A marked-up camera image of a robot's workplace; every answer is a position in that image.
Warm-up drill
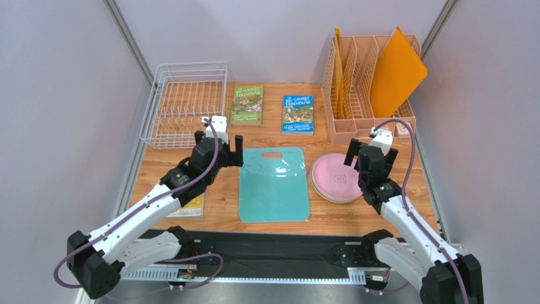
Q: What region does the pink plate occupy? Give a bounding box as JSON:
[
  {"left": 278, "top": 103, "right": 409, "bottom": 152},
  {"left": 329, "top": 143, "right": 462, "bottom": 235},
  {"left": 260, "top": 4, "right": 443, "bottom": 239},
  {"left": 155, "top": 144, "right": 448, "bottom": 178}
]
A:
[{"left": 312, "top": 153, "right": 364, "bottom": 201}]

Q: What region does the yellow bear plate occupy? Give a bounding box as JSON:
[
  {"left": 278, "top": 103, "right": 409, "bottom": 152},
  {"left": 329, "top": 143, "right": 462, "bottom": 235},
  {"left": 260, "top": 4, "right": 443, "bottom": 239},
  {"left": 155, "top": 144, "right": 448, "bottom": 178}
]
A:
[{"left": 310, "top": 168, "right": 363, "bottom": 205}]

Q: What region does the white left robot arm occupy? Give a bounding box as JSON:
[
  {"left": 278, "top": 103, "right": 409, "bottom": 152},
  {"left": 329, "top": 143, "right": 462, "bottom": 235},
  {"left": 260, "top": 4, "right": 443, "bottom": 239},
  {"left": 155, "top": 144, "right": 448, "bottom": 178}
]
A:
[{"left": 61, "top": 131, "right": 243, "bottom": 300}]

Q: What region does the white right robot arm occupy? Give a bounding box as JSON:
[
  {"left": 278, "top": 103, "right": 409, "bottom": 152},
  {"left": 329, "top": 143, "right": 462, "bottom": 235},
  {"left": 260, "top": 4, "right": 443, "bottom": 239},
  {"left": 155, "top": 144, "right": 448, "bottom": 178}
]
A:
[{"left": 344, "top": 139, "right": 484, "bottom": 303}]

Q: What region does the teal cutting board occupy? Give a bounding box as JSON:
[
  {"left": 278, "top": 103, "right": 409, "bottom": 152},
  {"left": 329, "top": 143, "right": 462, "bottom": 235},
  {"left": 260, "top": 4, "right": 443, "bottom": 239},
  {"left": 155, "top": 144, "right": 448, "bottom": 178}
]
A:
[{"left": 238, "top": 147, "right": 310, "bottom": 224}]

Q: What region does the green 65-Storey Treehouse book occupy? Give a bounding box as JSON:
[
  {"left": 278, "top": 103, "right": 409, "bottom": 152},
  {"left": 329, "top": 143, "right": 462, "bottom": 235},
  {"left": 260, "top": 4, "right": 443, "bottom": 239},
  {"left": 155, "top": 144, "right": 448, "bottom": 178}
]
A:
[{"left": 229, "top": 85, "right": 264, "bottom": 125}]

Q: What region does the Brideshead Revisited paperback book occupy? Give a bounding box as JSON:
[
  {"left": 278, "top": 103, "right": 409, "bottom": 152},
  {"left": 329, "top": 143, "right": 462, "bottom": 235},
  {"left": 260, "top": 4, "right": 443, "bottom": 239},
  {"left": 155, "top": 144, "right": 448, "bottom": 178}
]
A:
[{"left": 167, "top": 194, "right": 205, "bottom": 218}]

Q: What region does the blue 26-Storey Treehouse book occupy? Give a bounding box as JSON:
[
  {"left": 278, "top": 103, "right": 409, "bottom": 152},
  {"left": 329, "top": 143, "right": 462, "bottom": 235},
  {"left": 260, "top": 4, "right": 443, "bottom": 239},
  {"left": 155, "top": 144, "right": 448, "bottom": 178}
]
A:
[{"left": 281, "top": 95, "right": 314, "bottom": 136}]

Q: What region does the thin orange folder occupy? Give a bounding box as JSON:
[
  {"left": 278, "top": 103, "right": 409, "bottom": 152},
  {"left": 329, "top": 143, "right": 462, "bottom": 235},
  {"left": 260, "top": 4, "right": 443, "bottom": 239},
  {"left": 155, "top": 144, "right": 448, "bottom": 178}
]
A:
[{"left": 334, "top": 28, "right": 344, "bottom": 119}]

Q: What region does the pink plastic desk organizer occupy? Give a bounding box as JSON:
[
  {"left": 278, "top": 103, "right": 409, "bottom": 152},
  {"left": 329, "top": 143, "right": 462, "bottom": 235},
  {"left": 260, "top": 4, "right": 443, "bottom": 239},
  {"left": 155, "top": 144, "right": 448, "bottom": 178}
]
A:
[{"left": 321, "top": 34, "right": 423, "bottom": 147}]

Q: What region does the black base mat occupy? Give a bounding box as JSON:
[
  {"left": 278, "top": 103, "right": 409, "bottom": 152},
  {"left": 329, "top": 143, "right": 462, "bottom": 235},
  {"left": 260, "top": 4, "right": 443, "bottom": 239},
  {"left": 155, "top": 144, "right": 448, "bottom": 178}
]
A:
[{"left": 186, "top": 231, "right": 387, "bottom": 279}]

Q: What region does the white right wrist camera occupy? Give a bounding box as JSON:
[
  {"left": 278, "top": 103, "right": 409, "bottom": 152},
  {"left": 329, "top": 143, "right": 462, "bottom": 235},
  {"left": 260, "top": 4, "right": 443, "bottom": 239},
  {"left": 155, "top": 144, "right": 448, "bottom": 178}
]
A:
[{"left": 368, "top": 127, "right": 394, "bottom": 156}]

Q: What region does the white wire dish rack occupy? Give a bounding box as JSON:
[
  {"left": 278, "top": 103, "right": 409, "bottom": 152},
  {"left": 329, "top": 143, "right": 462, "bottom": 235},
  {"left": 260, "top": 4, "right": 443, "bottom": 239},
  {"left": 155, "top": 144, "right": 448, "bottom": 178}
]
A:
[{"left": 139, "top": 61, "right": 232, "bottom": 149}]

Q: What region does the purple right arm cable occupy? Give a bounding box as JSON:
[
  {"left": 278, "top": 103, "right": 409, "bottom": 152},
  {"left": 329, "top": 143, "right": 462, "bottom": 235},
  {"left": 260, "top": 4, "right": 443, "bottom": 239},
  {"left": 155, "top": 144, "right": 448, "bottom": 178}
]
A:
[{"left": 365, "top": 118, "right": 470, "bottom": 304}]

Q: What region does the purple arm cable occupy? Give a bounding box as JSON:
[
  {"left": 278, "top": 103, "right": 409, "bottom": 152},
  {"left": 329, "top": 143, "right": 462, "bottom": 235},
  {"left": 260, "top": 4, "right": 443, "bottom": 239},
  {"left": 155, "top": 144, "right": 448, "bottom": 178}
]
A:
[
  {"left": 53, "top": 118, "right": 224, "bottom": 290},
  {"left": 365, "top": 118, "right": 470, "bottom": 304}
]

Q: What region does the aluminium frame rail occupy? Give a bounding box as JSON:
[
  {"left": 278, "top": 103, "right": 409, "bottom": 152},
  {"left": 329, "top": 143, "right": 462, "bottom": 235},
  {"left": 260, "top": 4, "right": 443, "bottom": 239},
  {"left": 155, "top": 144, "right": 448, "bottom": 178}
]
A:
[{"left": 74, "top": 236, "right": 482, "bottom": 304}]

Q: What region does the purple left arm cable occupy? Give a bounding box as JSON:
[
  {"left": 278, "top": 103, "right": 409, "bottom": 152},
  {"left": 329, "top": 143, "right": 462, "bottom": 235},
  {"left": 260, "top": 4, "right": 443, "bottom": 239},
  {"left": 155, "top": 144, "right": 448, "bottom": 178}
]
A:
[{"left": 53, "top": 118, "right": 224, "bottom": 290}]

